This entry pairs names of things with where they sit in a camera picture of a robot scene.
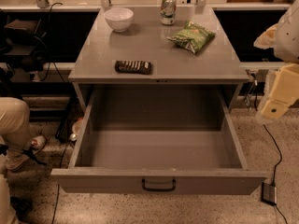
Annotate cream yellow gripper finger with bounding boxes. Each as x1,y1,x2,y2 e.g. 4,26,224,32
260,63,299,120

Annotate dark rxbar chocolate bar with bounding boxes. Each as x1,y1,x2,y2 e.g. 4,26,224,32
115,61,151,75

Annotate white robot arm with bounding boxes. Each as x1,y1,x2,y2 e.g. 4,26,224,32
253,0,299,124

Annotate grey metal drawer cabinet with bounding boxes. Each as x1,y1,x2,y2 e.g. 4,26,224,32
69,6,248,107

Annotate open grey top drawer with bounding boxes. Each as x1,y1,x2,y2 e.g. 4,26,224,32
51,88,266,195

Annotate green chip bag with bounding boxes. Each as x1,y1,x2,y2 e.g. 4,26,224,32
167,21,216,54

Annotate black power adapter box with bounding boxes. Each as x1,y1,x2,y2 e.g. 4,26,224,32
262,183,278,205

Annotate white ceramic bowl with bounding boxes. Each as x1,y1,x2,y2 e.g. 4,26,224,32
104,7,134,32

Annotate white red sneaker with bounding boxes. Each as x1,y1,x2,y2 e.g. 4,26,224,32
31,135,47,150

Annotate black equipment on left shelf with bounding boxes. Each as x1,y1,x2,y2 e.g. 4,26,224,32
0,11,47,73

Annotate person leg beige trousers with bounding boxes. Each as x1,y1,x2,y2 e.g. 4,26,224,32
0,97,32,171

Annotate black floor cable right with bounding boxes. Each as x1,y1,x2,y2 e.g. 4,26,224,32
263,124,289,224

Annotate black floor cable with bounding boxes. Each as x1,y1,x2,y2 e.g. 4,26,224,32
50,142,69,224
263,124,289,224

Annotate black drawer handle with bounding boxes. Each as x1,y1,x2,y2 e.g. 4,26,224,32
141,179,177,192

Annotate black cable on left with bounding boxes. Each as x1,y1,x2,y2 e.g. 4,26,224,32
32,2,66,83

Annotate black floor cable left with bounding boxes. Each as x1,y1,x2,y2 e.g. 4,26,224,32
50,142,69,224

